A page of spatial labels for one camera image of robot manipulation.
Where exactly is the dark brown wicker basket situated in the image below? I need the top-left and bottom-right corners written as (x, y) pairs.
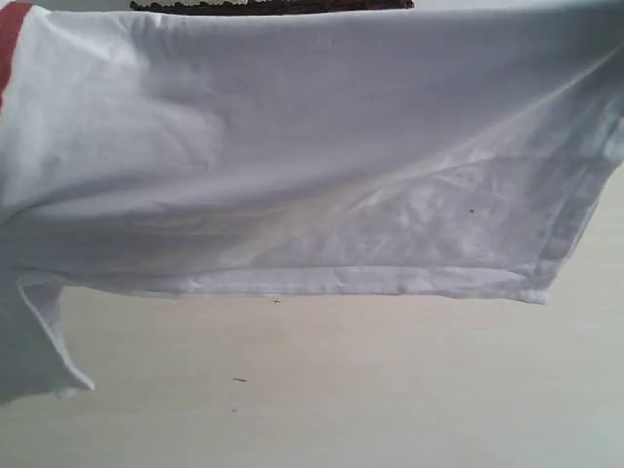
top-left (130, 0), bottom-right (414, 17)

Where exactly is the white t-shirt red lettering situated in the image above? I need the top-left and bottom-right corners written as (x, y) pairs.
top-left (1, 1), bottom-right (623, 404)

